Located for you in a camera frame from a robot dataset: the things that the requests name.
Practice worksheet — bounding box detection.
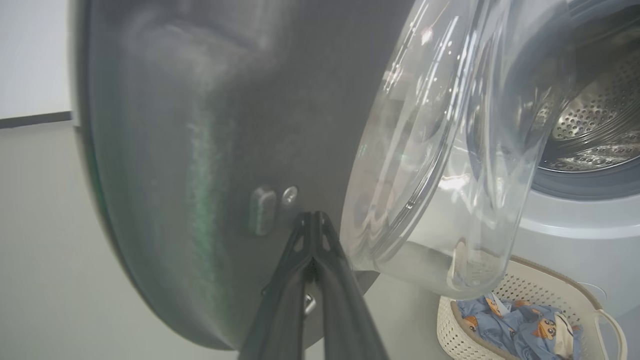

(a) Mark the round white filter cover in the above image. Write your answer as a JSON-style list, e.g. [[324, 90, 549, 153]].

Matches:
[[575, 281, 609, 307]]

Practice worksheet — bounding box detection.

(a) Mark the blue bear-print garment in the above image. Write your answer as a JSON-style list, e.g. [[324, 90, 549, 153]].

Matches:
[[457, 295, 551, 353], [515, 305, 584, 360]]

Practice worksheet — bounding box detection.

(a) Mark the perforated steel washer drum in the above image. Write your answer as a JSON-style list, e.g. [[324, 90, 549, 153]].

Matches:
[[537, 30, 640, 173]]

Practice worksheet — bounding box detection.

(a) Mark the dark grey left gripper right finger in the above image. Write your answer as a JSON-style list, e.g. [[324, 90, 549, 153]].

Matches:
[[310, 211, 391, 360]]

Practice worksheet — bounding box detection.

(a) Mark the white front-load washing machine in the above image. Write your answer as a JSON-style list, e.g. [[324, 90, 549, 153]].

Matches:
[[510, 0, 640, 323]]

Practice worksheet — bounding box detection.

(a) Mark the cream perforated laundry basket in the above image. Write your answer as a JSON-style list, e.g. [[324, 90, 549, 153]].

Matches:
[[436, 256, 628, 360]]

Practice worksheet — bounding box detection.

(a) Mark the black round glass washer door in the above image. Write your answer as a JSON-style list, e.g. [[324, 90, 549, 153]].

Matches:
[[70, 0, 553, 351]]

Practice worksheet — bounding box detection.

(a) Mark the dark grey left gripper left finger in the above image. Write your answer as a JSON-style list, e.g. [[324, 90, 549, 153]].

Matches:
[[239, 211, 316, 360]]

